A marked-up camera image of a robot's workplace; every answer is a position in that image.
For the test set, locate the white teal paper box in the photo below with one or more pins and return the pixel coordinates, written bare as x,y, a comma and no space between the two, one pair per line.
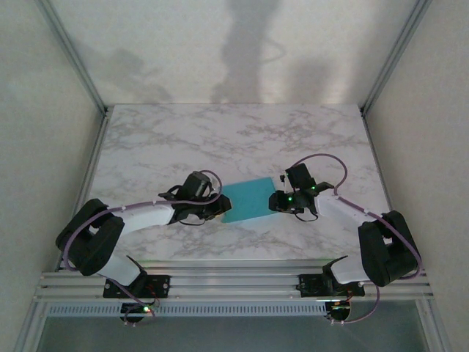
249,201

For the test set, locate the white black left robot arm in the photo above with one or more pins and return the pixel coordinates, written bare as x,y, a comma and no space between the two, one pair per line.
146,218

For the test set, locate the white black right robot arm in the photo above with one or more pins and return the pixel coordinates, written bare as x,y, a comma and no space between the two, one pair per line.
337,209

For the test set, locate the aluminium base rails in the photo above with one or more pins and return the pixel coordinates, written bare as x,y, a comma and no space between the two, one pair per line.
234,282

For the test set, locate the black controller board green light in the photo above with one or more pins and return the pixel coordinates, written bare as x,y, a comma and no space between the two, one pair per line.
340,311
139,311

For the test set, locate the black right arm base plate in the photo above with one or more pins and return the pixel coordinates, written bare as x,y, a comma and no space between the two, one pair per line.
309,284

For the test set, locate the aluminium side rail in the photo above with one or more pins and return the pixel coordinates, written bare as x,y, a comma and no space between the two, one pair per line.
97,146
379,146

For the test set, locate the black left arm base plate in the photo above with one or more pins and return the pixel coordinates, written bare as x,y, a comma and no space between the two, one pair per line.
161,284

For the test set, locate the aluminium frame post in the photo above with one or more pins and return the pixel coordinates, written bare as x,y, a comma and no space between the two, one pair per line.
393,58
75,58

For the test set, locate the aluminium frame leg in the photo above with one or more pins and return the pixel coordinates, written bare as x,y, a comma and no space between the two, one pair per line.
434,330
32,330

